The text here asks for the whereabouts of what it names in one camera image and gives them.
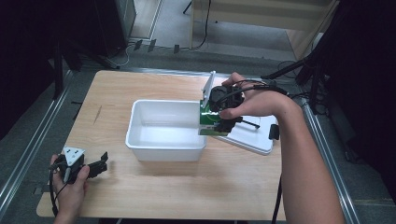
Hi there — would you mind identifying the person's right hand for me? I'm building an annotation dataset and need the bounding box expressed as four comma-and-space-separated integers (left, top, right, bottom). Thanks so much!
219, 72, 301, 121

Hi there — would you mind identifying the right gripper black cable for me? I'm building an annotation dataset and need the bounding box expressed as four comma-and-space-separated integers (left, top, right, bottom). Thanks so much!
218, 78, 290, 105

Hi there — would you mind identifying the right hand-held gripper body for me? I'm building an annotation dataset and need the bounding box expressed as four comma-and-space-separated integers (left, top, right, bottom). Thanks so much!
201, 70, 246, 114

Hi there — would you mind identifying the thin black hanging cable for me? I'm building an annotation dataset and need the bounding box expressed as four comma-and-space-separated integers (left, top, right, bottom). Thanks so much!
186, 0, 213, 51

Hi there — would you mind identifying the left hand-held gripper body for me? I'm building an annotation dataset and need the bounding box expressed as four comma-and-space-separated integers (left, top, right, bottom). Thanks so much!
56, 146, 86, 185

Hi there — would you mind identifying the dark cabinet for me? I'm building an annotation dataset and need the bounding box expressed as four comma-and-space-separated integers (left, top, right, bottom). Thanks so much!
90, 0, 138, 58

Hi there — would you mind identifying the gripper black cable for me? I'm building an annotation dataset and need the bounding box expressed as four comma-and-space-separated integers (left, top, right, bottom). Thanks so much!
218, 78, 290, 105
49, 166, 69, 217

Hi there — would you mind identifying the person's left hand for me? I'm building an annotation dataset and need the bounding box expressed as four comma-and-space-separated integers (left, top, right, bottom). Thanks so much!
49, 154, 92, 218

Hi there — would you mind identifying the black metal stand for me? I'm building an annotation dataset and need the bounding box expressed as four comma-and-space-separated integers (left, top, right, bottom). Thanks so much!
49, 34, 121, 101

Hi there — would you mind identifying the green circuit board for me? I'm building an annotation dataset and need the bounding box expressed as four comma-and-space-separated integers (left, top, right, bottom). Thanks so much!
198, 99, 232, 137

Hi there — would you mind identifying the white bin lid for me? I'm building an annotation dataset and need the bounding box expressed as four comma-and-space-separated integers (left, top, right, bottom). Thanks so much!
214, 115, 280, 156

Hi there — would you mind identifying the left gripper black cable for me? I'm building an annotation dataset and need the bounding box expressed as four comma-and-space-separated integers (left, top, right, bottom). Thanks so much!
49, 166, 69, 217

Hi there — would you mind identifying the black tripod stand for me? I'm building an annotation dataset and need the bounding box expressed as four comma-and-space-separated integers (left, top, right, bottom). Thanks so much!
261, 46, 335, 117

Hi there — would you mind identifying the black lid clip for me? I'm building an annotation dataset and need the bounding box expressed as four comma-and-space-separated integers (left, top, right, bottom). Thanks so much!
268, 123, 280, 141

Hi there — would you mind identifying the white plastic bin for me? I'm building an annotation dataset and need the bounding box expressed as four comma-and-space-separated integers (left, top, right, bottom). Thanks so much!
124, 99, 208, 163

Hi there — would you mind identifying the light wooden furniture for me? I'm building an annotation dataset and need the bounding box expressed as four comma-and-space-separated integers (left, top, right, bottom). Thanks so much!
188, 0, 341, 61

